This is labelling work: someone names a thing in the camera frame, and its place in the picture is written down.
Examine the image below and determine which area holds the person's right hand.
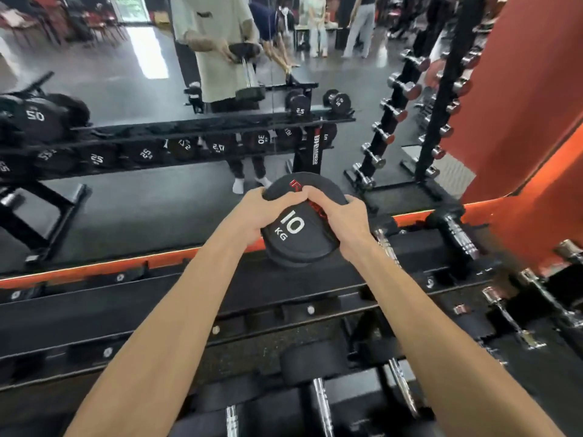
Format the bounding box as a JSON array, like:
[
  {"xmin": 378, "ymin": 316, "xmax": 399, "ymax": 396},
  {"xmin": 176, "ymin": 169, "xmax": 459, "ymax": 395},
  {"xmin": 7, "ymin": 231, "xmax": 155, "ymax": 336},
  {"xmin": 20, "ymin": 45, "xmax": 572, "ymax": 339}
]
[{"xmin": 301, "ymin": 185, "xmax": 379, "ymax": 264}]

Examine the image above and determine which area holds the person's left hand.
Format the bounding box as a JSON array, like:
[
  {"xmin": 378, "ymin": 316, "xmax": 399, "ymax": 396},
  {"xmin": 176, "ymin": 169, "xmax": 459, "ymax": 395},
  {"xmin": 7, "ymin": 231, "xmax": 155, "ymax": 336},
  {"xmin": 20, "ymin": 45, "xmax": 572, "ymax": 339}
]
[{"xmin": 226, "ymin": 186, "xmax": 312, "ymax": 251}]

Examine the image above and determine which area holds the black rubber dumbbell white print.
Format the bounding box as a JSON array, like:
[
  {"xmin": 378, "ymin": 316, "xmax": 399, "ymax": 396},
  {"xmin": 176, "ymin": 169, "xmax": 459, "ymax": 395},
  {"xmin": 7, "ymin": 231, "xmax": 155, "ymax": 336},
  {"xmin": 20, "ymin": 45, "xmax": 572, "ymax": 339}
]
[{"xmin": 261, "ymin": 172, "xmax": 351, "ymax": 268}]

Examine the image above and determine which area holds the person's right forearm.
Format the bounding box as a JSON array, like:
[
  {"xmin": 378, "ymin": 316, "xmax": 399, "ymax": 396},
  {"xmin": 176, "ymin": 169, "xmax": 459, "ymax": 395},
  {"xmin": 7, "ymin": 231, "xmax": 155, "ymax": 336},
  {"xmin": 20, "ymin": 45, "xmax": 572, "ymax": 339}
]
[{"xmin": 351, "ymin": 241, "xmax": 565, "ymax": 437}]

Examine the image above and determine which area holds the person's left forearm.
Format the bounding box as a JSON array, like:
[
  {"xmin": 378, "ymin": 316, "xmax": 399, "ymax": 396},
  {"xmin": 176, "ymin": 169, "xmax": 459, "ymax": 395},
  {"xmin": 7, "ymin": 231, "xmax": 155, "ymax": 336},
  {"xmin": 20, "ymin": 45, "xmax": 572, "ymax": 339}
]
[{"xmin": 64, "ymin": 225, "xmax": 256, "ymax": 437}]

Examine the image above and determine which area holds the black metal dumbbell rack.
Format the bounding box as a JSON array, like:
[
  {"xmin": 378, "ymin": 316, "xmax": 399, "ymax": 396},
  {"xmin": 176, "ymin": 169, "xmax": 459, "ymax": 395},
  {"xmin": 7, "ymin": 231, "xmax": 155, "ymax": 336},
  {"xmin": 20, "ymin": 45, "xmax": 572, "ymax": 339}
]
[{"xmin": 0, "ymin": 209, "xmax": 583, "ymax": 437}]

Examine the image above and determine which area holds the small chrome dumbbell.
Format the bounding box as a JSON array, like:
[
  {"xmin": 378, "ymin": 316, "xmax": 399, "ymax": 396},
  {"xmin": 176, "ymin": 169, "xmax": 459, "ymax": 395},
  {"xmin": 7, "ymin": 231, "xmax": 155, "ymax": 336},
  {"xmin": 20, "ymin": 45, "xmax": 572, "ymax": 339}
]
[
  {"xmin": 518, "ymin": 267, "xmax": 583, "ymax": 329},
  {"xmin": 553, "ymin": 239, "xmax": 583, "ymax": 265},
  {"xmin": 482, "ymin": 286, "xmax": 547, "ymax": 351}
]

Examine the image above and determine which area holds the large wall mirror orange frame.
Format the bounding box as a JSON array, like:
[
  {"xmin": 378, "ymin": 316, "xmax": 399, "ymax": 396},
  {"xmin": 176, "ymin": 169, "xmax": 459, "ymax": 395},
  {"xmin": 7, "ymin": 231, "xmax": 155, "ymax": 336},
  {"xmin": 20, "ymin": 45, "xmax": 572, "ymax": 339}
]
[{"xmin": 0, "ymin": 0, "xmax": 583, "ymax": 289}]

